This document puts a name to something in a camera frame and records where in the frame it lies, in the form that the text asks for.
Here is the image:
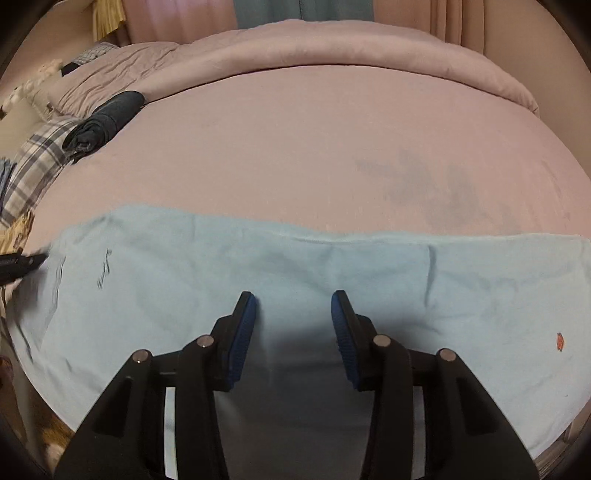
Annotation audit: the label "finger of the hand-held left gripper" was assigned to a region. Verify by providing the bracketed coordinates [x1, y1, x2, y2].
[0, 249, 49, 287]

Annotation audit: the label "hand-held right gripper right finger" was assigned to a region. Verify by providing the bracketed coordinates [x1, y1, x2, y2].
[331, 290, 541, 480]

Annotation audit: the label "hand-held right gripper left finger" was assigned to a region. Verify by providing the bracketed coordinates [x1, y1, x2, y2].
[54, 291, 258, 480]

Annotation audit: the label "light blue denim pants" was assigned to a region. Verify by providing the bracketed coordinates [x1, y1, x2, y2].
[8, 203, 591, 480]

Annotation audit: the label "dark folded pants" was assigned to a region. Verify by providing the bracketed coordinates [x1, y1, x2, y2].
[62, 90, 146, 162]

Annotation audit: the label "yellow printed cloth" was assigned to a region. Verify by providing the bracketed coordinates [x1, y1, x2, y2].
[0, 212, 35, 259]

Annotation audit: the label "blue striped cloth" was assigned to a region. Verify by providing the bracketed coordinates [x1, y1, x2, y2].
[0, 157, 19, 204]

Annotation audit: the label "plaid pillow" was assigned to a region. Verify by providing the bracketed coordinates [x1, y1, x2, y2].
[0, 117, 86, 227]

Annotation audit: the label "cream pillow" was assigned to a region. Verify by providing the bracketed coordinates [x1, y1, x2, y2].
[0, 99, 47, 137]

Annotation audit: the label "brown fluffy rug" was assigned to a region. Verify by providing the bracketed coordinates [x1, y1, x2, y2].
[39, 406, 75, 462]

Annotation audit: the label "white plush toy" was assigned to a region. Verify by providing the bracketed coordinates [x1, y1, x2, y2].
[0, 59, 63, 116]

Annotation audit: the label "bed with pink sheet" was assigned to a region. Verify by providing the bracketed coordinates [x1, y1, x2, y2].
[28, 60, 591, 259]

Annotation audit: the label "pink pillow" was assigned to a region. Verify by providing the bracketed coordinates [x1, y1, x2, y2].
[48, 41, 181, 118]

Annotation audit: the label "small checkered pillow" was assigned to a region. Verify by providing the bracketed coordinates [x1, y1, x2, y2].
[62, 41, 121, 75]

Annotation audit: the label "pink curtain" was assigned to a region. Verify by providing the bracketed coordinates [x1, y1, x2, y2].
[369, 0, 490, 51]
[122, 0, 238, 44]

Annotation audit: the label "pink duvet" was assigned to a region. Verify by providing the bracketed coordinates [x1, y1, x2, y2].
[139, 18, 541, 116]

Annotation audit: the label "blue curtain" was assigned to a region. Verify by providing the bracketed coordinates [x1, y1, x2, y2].
[233, 0, 375, 28]

